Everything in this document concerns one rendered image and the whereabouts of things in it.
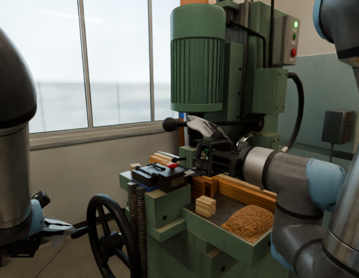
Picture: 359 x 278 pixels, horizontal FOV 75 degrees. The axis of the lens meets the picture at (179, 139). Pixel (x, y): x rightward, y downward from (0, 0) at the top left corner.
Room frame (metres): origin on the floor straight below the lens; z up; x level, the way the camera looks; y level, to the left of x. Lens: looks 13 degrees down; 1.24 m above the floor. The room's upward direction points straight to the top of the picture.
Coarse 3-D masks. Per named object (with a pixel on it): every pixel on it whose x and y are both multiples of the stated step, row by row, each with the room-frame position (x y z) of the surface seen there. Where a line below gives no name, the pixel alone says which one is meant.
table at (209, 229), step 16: (128, 176) 0.86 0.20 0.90; (192, 208) 0.61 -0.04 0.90; (224, 208) 0.61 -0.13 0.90; (240, 208) 0.61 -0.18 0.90; (176, 224) 0.58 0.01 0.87; (192, 224) 0.58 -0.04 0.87; (208, 224) 0.54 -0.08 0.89; (160, 240) 0.54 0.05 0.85; (208, 240) 0.54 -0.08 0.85; (224, 240) 0.50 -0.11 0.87; (240, 240) 0.47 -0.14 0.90; (256, 240) 0.47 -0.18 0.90; (240, 256) 0.47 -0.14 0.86; (256, 256) 0.46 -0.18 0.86
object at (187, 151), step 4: (180, 148) 0.79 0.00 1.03; (184, 148) 0.78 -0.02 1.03; (188, 148) 0.77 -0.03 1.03; (192, 148) 0.77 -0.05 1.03; (196, 148) 0.77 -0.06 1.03; (180, 152) 0.79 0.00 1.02; (184, 152) 0.78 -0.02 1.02; (188, 152) 0.76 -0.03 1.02; (192, 152) 0.75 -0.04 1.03; (180, 156) 0.79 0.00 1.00; (184, 156) 0.78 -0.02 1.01; (188, 156) 0.76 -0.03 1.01; (192, 156) 0.75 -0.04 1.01; (184, 160) 0.78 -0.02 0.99; (188, 160) 0.76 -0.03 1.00; (184, 164) 0.78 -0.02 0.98; (188, 164) 0.76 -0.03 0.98
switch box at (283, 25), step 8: (288, 16) 0.87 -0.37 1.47; (280, 24) 0.88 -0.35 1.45; (288, 24) 0.87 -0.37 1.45; (280, 32) 0.88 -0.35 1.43; (288, 32) 0.87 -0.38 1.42; (296, 32) 0.91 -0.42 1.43; (280, 40) 0.88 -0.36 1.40; (288, 40) 0.87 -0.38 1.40; (296, 40) 0.91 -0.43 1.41; (280, 48) 0.88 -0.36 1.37; (288, 48) 0.87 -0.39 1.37; (296, 48) 0.92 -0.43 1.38; (272, 56) 0.90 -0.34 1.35; (280, 56) 0.88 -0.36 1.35; (288, 56) 0.88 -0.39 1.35; (296, 56) 0.92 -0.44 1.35; (272, 64) 0.90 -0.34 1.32; (280, 64) 0.89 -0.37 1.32; (288, 64) 0.89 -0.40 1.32
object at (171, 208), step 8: (128, 192) 0.65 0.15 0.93; (136, 192) 0.62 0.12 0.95; (152, 192) 0.59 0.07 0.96; (160, 192) 0.59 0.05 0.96; (176, 192) 0.60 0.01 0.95; (184, 192) 0.62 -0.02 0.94; (128, 200) 0.65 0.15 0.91; (136, 200) 0.62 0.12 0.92; (152, 200) 0.56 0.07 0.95; (160, 200) 0.57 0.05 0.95; (168, 200) 0.58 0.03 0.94; (176, 200) 0.60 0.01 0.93; (184, 200) 0.63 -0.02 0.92; (128, 208) 0.65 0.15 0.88; (152, 208) 0.56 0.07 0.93; (160, 208) 0.57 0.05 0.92; (168, 208) 0.58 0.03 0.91; (176, 208) 0.60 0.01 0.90; (152, 216) 0.56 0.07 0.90; (160, 216) 0.57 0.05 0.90; (168, 216) 0.58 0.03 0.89; (176, 216) 0.60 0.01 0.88; (152, 224) 0.56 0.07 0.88; (160, 224) 0.57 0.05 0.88
